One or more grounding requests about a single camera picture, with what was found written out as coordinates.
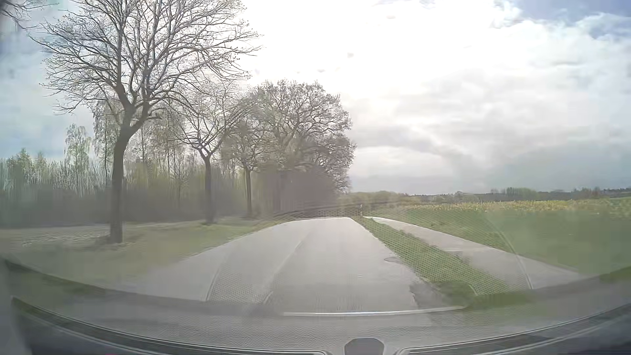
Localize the broad bare tree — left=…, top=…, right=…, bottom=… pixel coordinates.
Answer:
left=250, top=79, right=357, bottom=214

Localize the grey asphalt road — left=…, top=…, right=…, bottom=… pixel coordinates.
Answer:
left=118, top=216, right=447, bottom=313

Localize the narrow grass verge strip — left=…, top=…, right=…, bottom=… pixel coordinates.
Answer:
left=352, top=217, right=535, bottom=307

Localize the car's own bonnet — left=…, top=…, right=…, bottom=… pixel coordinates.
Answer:
left=0, top=256, right=631, bottom=355

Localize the wide grass verge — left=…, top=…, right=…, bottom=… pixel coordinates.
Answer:
left=0, top=216, right=296, bottom=296

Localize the grey paved cycle path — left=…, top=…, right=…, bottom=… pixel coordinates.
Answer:
left=367, top=216, right=588, bottom=292

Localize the large bare tree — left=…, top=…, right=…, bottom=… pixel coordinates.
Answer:
left=30, top=0, right=260, bottom=245

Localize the distant line of trees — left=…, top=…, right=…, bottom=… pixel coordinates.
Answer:
left=345, top=186, right=631, bottom=204

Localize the yellow flowering field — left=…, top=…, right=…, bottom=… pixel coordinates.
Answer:
left=402, top=196, right=631, bottom=218

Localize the wood of thin trees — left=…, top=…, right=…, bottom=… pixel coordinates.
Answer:
left=0, top=101, right=277, bottom=228

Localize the green grass field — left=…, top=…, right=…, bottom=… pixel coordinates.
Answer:
left=374, top=204, right=631, bottom=283

